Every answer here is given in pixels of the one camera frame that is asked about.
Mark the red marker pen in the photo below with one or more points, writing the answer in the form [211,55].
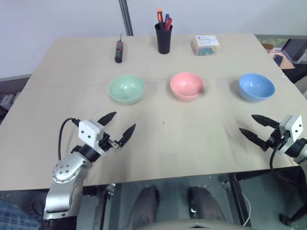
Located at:
[168,23]

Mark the small black flat object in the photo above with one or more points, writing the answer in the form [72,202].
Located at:
[278,59]

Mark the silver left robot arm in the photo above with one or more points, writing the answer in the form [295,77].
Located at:
[64,175]

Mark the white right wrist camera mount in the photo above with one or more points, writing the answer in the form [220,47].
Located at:
[294,127]

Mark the green bowl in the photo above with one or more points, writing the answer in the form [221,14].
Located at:
[126,92]

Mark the black box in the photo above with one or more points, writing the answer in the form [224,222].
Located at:
[296,49]

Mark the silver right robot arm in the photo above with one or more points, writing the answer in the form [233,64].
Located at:
[299,148]

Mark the black chair base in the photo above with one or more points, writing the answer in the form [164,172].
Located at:
[293,216]

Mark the blue pen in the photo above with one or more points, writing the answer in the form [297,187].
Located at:
[167,17]

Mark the dark rounded robot foot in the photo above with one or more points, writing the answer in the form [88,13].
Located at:
[145,206]
[204,206]

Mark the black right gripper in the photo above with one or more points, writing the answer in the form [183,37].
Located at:
[275,139]

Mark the grey metal pole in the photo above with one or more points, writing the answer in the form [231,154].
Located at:
[126,16]

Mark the black cup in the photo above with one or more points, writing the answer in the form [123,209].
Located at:
[164,40]

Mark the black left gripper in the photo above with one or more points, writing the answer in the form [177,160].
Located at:
[104,141]

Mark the brown cardboard sheet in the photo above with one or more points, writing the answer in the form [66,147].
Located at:
[286,62]

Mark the blue plaid cloth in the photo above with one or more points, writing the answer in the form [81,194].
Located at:
[16,215]

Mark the red bowl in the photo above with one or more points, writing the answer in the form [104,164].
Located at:
[187,88]

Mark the clear box of colourful clips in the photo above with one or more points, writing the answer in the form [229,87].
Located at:
[205,45]

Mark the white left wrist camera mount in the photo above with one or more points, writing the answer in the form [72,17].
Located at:
[89,131]

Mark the black red screwdriver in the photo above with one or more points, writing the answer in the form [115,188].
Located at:
[119,50]

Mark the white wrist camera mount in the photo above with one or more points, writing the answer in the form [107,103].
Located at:
[294,127]
[89,131]

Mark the blue bowl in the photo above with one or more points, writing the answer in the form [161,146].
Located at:
[256,89]

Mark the markers in cup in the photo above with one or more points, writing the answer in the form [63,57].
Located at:
[160,18]

